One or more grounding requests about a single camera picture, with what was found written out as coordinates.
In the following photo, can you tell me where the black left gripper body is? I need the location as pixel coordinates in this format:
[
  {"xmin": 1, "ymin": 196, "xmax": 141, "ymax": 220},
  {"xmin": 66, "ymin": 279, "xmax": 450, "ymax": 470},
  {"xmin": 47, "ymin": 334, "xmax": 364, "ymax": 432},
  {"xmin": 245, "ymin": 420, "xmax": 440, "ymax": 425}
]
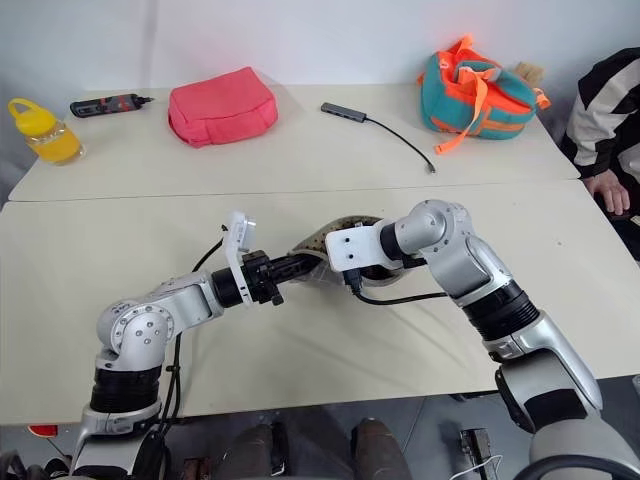
[{"xmin": 242, "ymin": 249, "xmax": 286, "ymax": 308}]

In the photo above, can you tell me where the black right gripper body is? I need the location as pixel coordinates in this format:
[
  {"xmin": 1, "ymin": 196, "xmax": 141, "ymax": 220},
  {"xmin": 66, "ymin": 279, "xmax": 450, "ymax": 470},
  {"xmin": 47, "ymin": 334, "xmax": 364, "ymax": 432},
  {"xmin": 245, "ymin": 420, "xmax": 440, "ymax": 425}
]
[{"xmin": 360, "ymin": 264, "xmax": 402, "ymax": 283}]

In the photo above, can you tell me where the grey plaid pouch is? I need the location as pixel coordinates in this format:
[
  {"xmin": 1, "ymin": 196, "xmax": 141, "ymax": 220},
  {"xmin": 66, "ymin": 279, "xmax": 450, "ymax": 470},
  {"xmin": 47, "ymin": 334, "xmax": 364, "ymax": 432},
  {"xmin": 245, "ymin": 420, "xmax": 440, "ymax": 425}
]
[{"xmin": 289, "ymin": 213, "xmax": 417, "ymax": 289}]

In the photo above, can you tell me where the pink fabric pouch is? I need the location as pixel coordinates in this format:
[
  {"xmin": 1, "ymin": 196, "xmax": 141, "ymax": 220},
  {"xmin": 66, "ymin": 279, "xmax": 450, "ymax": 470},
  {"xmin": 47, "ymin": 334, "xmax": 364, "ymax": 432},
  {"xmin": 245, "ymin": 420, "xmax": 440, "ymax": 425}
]
[{"xmin": 167, "ymin": 67, "xmax": 280, "ymax": 149}]

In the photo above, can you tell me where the person's bare hand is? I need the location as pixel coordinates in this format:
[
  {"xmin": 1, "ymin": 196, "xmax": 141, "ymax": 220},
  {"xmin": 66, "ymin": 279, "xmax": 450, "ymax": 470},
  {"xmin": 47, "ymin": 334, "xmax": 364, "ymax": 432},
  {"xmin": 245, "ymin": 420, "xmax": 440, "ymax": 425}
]
[{"xmin": 583, "ymin": 172, "xmax": 633, "ymax": 217}]

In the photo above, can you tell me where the dark rounded shape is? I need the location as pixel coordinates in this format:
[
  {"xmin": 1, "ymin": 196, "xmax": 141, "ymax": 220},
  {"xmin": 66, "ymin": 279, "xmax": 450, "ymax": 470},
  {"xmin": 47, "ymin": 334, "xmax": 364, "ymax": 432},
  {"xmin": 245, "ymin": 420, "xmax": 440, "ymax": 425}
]
[
  {"xmin": 227, "ymin": 423, "xmax": 277, "ymax": 480},
  {"xmin": 353, "ymin": 417, "xmax": 412, "ymax": 480}
]

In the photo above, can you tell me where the teal and orange bag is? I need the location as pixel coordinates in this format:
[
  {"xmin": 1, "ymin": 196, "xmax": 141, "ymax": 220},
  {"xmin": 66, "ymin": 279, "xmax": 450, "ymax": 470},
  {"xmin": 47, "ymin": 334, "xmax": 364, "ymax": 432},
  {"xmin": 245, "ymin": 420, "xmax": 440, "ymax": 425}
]
[{"xmin": 417, "ymin": 33, "xmax": 552, "ymax": 156}]

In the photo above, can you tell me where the black and red handheld tool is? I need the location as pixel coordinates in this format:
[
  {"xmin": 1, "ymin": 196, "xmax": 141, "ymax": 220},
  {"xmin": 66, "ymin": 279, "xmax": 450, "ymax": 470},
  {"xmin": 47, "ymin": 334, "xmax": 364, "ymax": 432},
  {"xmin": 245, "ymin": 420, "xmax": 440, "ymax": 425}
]
[{"xmin": 69, "ymin": 92, "xmax": 154, "ymax": 119}]

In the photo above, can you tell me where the beige plush item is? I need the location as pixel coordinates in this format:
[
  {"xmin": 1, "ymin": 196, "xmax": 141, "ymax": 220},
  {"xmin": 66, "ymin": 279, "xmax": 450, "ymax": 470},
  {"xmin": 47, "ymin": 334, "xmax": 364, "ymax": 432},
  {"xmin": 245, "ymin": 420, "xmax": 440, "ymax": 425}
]
[{"xmin": 514, "ymin": 60, "xmax": 547, "ymax": 84}]

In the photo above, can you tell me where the yellow-capped juice bottle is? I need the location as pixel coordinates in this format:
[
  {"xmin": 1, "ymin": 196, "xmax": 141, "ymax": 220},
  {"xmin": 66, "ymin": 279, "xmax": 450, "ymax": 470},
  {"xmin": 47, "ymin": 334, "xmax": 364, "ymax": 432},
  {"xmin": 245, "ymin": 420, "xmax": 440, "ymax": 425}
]
[{"xmin": 7, "ymin": 97, "xmax": 87, "ymax": 167}]

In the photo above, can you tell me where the person in black-white jacket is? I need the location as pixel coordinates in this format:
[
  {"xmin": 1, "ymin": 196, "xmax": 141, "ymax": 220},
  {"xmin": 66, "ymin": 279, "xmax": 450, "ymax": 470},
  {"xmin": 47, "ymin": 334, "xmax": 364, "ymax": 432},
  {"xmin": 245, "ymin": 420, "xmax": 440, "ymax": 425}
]
[{"xmin": 559, "ymin": 47, "xmax": 640, "ymax": 261}]

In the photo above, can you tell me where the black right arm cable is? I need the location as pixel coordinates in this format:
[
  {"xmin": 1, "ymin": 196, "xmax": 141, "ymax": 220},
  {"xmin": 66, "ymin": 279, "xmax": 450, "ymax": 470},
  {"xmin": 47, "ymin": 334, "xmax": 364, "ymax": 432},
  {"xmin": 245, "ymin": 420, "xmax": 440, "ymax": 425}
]
[{"xmin": 343, "ymin": 268, "xmax": 454, "ymax": 306}]

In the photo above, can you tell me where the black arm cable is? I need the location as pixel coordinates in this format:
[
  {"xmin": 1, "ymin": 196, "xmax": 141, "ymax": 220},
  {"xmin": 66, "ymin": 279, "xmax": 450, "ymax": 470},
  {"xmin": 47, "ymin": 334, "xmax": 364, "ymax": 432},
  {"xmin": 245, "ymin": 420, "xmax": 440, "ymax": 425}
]
[
  {"xmin": 343, "ymin": 268, "xmax": 454, "ymax": 306},
  {"xmin": 149, "ymin": 224, "xmax": 231, "ymax": 480}
]

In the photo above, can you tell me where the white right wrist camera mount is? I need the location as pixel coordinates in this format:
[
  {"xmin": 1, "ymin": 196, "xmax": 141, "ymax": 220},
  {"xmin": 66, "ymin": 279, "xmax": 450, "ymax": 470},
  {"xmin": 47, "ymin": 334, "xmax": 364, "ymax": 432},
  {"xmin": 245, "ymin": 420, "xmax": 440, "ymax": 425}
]
[{"xmin": 324, "ymin": 223, "xmax": 389, "ymax": 274}]

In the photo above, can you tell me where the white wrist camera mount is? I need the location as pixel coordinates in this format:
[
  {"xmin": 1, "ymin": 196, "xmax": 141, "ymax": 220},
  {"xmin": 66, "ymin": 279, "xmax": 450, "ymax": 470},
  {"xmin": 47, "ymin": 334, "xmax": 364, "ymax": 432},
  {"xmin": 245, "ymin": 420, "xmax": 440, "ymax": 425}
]
[
  {"xmin": 324, "ymin": 223, "xmax": 389, "ymax": 274},
  {"xmin": 222, "ymin": 209, "xmax": 259, "ymax": 306}
]

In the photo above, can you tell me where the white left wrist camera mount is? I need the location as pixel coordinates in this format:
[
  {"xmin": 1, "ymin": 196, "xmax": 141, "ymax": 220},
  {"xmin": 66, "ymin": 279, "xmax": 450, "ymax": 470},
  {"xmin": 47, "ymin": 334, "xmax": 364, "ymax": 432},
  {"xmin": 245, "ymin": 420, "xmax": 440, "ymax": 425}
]
[{"xmin": 222, "ymin": 209, "xmax": 259, "ymax": 306}]

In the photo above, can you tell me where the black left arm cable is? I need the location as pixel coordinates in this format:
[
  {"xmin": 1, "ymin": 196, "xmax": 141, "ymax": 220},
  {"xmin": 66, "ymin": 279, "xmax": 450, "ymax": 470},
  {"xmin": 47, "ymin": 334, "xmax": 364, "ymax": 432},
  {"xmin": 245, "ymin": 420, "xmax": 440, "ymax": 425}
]
[{"xmin": 149, "ymin": 224, "xmax": 231, "ymax": 480}]

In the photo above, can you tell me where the grey USB hub with cable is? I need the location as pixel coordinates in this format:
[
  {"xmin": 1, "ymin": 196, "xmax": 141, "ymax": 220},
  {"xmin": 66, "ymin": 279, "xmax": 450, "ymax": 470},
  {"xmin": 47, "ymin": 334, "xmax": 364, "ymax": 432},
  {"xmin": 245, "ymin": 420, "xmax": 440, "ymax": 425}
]
[{"xmin": 320, "ymin": 102, "xmax": 438, "ymax": 176}]

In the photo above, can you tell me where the black bracket on floor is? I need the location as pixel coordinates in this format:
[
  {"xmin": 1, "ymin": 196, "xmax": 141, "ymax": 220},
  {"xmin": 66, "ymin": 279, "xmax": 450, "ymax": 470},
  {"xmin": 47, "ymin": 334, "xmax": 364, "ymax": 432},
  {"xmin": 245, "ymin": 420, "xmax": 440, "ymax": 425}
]
[{"xmin": 459, "ymin": 427, "xmax": 495, "ymax": 472}]

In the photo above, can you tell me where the thin white cable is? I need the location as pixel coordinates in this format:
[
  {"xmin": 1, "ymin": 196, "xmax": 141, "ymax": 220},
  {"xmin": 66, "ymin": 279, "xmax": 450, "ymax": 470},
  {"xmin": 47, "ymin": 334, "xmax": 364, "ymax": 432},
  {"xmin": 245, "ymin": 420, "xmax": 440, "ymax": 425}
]
[{"xmin": 458, "ymin": 453, "xmax": 503, "ymax": 480}]

